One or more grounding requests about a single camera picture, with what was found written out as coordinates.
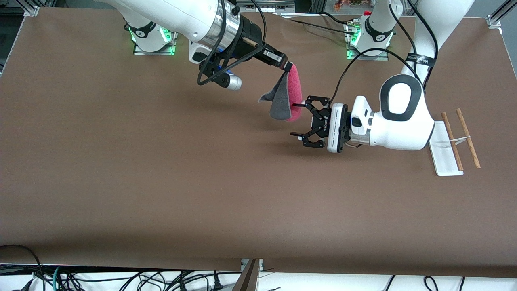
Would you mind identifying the pink and grey towel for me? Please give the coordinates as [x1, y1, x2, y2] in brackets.
[258, 63, 303, 122]

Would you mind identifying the white rack with wooden bars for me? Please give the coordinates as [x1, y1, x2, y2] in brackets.
[427, 108, 481, 177]

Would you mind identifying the grey power strip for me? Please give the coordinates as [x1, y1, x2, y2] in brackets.
[236, 0, 295, 13]

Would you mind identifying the brown table cover sheet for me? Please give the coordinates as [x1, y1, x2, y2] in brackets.
[0, 7, 517, 278]

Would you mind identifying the long black table cable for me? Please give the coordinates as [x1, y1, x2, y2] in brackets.
[283, 16, 358, 37]

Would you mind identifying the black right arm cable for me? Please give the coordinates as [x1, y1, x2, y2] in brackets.
[197, 0, 267, 86]

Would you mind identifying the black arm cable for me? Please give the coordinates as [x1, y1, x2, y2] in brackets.
[330, 0, 439, 106]
[197, 0, 267, 86]

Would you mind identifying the short black table cable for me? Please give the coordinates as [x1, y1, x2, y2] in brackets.
[321, 11, 350, 25]

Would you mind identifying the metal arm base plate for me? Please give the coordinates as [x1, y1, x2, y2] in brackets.
[133, 40, 177, 56]
[346, 48, 389, 61]

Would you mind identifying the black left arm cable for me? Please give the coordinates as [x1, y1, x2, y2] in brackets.
[330, 0, 439, 106]

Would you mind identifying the black labelled cable strap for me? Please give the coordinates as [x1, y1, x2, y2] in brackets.
[407, 53, 437, 68]

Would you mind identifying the metal support post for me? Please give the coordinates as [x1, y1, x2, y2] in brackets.
[232, 259, 263, 291]

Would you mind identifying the aluminium frame profile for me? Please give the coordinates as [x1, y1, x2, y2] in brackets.
[487, 0, 517, 29]
[22, 0, 41, 17]

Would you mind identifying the black looped floor cable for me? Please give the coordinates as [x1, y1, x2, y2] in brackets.
[0, 244, 43, 291]

